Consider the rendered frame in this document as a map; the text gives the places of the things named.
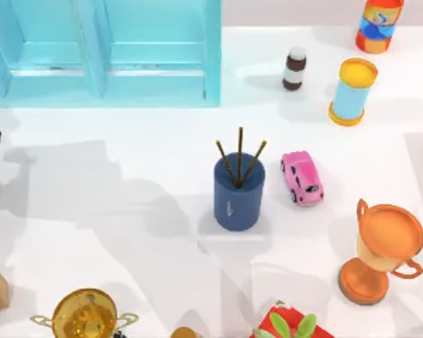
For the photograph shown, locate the thin brown stick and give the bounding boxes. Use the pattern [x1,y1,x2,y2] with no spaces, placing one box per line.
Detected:
[238,140,268,187]
[215,139,238,187]
[235,127,244,187]

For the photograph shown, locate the dark blue cylindrical holder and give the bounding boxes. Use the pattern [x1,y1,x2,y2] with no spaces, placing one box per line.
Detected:
[213,152,266,232]

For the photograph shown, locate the pink toy car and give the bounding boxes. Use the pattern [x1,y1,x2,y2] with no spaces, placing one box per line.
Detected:
[280,151,324,207]

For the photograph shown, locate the brown bottle with white cap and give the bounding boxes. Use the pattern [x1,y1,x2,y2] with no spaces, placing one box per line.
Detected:
[281,46,307,92]

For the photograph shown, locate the light blue rack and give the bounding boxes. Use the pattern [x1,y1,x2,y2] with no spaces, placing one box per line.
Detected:
[0,0,222,108]

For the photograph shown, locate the yellow and light blue can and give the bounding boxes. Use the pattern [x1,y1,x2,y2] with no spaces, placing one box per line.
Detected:
[328,58,379,127]

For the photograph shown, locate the round brown object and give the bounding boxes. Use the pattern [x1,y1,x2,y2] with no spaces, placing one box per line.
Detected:
[170,326,202,338]

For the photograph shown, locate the red plant pot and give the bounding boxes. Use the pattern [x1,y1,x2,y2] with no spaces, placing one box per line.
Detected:
[250,305,341,338]

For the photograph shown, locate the orange trophy cup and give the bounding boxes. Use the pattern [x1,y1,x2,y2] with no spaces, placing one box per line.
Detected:
[338,198,423,306]

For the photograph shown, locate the gold trophy cup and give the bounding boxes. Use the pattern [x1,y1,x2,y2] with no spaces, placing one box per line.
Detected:
[30,288,140,338]

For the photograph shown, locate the orange and blue can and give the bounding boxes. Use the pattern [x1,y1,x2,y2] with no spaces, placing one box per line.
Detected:
[355,0,404,55]

